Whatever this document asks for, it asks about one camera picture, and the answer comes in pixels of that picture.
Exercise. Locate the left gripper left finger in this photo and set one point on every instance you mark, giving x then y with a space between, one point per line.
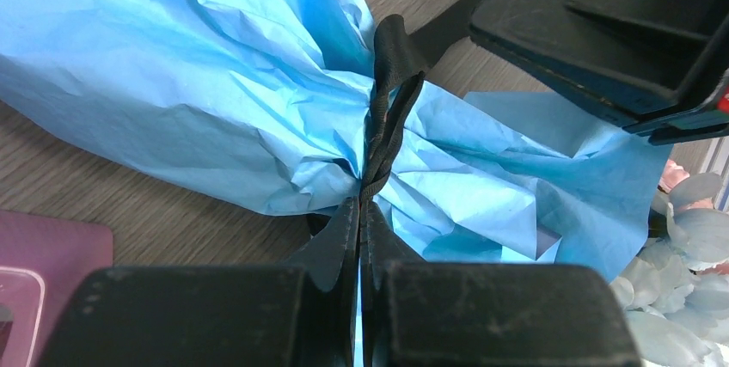
300 312

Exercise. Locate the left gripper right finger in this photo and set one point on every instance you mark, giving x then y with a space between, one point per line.
420 313

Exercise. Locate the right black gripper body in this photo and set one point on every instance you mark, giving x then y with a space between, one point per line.
655 68

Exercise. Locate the blue flower bouquet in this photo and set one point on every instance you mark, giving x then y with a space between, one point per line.
266 104

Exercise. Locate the black ribbon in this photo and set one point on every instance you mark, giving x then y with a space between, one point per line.
400 66

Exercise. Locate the pink metronome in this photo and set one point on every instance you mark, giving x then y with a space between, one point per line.
43 260

